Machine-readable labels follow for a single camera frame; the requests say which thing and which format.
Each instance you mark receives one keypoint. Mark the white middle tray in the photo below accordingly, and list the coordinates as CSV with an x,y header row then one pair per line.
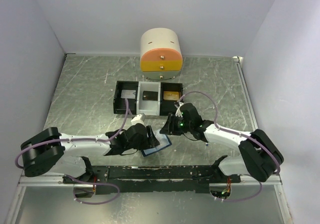
x,y
150,108

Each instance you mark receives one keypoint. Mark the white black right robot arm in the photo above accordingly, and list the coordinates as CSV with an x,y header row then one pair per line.
x,y
258,156

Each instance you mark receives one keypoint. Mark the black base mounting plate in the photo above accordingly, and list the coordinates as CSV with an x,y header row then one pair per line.
x,y
197,178

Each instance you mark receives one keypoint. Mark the black card in tray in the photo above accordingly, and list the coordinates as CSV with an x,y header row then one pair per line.
x,y
150,95

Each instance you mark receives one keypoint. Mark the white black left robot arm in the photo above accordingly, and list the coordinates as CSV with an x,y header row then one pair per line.
x,y
51,151

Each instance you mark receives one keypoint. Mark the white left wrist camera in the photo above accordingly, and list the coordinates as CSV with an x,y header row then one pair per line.
x,y
138,119

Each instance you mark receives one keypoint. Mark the black left tray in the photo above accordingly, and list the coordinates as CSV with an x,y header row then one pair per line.
x,y
119,104

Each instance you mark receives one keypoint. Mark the gold card in tray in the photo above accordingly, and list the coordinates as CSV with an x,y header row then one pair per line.
x,y
171,95

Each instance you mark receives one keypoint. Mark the gold card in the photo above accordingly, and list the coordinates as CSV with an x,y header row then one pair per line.
x,y
171,95

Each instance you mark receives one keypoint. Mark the blue leather card holder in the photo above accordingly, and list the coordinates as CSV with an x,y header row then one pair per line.
x,y
164,142

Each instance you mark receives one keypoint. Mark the black tray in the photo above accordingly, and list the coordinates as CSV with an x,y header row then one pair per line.
x,y
169,94
119,104

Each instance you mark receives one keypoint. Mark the black right tray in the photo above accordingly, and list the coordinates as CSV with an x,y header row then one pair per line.
x,y
169,94

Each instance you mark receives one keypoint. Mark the silver card in tray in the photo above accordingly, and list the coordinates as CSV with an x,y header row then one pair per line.
x,y
128,94

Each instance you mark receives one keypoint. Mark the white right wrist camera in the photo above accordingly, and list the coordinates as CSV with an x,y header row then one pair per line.
x,y
178,107

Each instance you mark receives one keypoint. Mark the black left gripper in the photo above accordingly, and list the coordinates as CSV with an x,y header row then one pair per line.
x,y
152,142

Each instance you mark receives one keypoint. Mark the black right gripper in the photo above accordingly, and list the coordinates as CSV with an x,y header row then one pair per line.
x,y
169,128

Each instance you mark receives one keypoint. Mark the round three-drawer storage box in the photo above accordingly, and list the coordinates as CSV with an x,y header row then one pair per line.
x,y
160,54

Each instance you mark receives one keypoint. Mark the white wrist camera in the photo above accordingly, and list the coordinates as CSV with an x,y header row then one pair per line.
x,y
138,119
178,107

